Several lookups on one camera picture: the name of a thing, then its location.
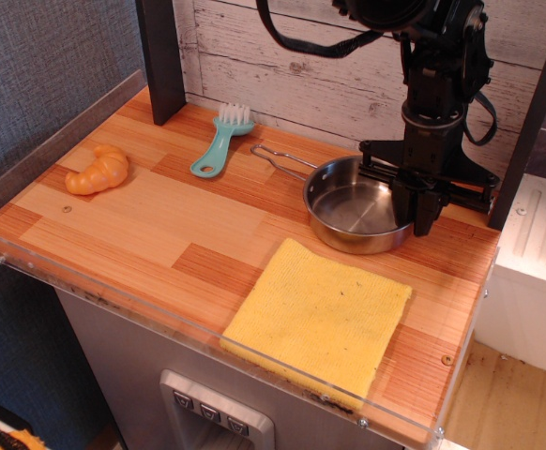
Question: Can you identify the yellow towel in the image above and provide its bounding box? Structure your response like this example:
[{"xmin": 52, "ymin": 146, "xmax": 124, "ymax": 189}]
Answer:
[{"xmin": 220, "ymin": 239, "xmax": 413, "ymax": 410}]

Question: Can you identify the silver toy fridge cabinet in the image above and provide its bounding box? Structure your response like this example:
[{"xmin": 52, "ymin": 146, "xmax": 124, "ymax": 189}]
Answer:
[{"xmin": 57, "ymin": 290, "xmax": 399, "ymax": 449}]

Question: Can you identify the orange object bottom left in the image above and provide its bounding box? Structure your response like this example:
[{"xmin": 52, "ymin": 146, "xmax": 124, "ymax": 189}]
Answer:
[{"xmin": 4, "ymin": 429, "xmax": 47, "ymax": 450}]

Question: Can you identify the clear acrylic table guard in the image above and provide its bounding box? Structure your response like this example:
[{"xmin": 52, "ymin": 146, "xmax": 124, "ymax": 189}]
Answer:
[{"xmin": 0, "ymin": 215, "xmax": 499, "ymax": 448}]

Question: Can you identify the teal dish brush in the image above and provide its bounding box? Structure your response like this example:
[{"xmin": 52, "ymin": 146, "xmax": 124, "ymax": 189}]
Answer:
[{"xmin": 190, "ymin": 103, "xmax": 254, "ymax": 178}]

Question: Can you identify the stainless steel pot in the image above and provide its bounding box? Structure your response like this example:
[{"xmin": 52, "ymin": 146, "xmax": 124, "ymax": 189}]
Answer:
[{"xmin": 250, "ymin": 144, "xmax": 414, "ymax": 255}]

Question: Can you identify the dark right shelf post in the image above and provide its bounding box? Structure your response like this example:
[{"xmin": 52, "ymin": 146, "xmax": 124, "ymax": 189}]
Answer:
[{"xmin": 488, "ymin": 60, "xmax": 546, "ymax": 231}]

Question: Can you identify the dark left shelf post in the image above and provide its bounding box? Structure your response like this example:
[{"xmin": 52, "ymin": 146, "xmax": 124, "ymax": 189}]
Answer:
[{"xmin": 135, "ymin": 0, "xmax": 186, "ymax": 126}]

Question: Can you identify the orange toy croissant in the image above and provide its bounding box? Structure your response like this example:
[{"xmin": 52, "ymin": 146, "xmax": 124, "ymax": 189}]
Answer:
[{"xmin": 65, "ymin": 144, "xmax": 129, "ymax": 195}]

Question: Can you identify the white toy sink unit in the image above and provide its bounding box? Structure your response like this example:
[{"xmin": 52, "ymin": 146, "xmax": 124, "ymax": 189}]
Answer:
[{"xmin": 474, "ymin": 175, "xmax": 546, "ymax": 370}]

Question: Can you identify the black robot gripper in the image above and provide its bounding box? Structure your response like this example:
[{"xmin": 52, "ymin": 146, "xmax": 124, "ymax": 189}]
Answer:
[{"xmin": 359, "ymin": 105, "xmax": 499, "ymax": 237}]

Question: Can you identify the dark shelf post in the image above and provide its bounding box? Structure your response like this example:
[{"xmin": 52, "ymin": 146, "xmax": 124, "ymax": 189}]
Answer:
[
  {"xmin": 488, "ymin": 60, "xmax": 546, "ymax": 231},
  {"xmin": 135, "ymin": 0, "xmax": 186, "ymax": 126}
]

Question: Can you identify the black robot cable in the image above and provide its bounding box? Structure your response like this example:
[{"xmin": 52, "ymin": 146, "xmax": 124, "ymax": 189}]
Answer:
[{"xmin": 255, "ymin": 0, "xmax": 387, "ymax": 60}]

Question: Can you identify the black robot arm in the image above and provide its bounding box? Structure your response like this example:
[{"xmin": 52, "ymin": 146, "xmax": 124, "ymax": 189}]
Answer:
[{"xmin": 333, "ymin": 1, "xmax": 499, "ymax": 237}]

